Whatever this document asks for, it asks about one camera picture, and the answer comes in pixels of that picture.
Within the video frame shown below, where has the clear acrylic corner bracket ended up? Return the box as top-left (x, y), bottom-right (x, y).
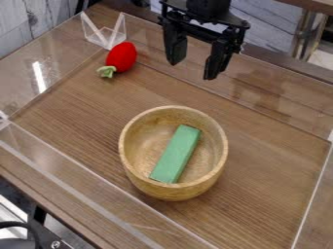
top-left (79, 12), bottom-right (125, 51)

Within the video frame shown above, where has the red plush strawberry toy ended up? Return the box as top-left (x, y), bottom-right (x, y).
top-left (96, 42), bottom-right (137, 78)

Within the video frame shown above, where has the green rectangular stick block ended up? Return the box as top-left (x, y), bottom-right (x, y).
top-left (149, 124), bottom-right (200, 184)

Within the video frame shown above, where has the brown wooden bowl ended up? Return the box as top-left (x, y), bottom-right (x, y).
top-left (119, 105), bottom-right (228, 201)

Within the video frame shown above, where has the metal table leg background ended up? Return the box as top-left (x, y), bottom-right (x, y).
top-left (291, 10), bottom-right (329, 61)

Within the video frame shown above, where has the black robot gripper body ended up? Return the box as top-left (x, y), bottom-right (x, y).
top-left (159, 0), bottom-right (251, 53)

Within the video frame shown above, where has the black stand under table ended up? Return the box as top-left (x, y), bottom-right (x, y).
top-left (0, 203), bottom-right (75, 249)

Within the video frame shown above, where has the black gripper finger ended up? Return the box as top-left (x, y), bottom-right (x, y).
top-left (203, 39), bottom-right (232, 80)
top-left (163, 19), bottom-right (187, 65)

